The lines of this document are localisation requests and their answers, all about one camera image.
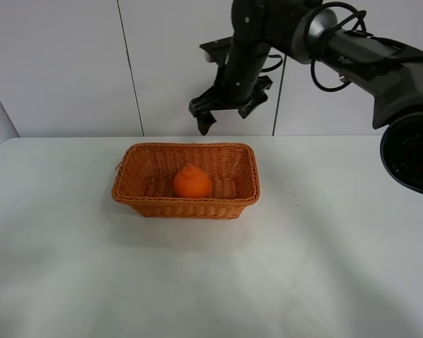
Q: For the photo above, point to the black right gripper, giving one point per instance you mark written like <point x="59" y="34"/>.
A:
<point x="238" y="84"/>

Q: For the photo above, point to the orange with knobbed top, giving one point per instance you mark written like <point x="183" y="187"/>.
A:
<point x="191" y="182"/>

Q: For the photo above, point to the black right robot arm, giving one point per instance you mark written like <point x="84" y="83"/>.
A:
<point x="334" y="34"/>

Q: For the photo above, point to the orange wicker basket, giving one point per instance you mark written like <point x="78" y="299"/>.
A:
<point x="144" y="180"/>

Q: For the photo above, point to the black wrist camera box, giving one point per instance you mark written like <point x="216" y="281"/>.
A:
<point x="217" y="51"/>

